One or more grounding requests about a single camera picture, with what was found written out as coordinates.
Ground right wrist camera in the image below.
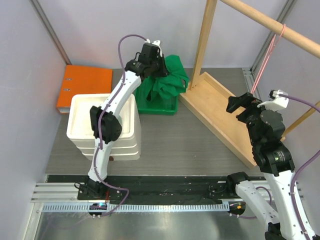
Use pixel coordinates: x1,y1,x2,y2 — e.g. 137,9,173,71
257,89,289,112

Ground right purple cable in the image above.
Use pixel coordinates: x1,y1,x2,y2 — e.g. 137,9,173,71
278,93,320,238

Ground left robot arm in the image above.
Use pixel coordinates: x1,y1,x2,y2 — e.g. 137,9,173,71
83,40,169,200

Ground purple cable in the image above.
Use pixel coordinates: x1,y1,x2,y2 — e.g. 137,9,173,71
92,34,151,191
278,93,320,238

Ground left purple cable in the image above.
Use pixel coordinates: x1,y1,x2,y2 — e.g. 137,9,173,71
92,34,151,191

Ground green plastic tray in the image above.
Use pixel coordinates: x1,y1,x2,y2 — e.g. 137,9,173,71
134,77,178,116

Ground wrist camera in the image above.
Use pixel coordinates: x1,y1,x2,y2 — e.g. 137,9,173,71
144,38,163,56
257,89,289,112

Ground wooden clothes rack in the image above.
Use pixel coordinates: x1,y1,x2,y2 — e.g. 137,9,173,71
179,0,320,169

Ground slotted cable duct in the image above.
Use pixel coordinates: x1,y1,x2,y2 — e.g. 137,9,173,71
42,202,230,213

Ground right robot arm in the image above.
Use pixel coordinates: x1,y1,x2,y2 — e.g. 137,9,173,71
225,90,320,240

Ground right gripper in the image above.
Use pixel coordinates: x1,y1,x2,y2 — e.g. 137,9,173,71
226,91,267,145

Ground orange ring binder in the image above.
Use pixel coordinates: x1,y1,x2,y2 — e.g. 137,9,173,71
56,65,113,114

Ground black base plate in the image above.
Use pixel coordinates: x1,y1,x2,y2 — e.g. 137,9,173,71
77,174,251,205

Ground pink wire hanger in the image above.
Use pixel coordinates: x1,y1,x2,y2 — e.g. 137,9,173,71
250,23,286,94

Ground white stacked containers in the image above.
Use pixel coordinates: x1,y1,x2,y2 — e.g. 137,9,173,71
66,93,142,161

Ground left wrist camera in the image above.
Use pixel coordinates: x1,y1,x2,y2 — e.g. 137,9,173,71
144,38,163,56

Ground green t shirt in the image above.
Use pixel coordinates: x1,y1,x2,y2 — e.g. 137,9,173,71
143,55,189,102

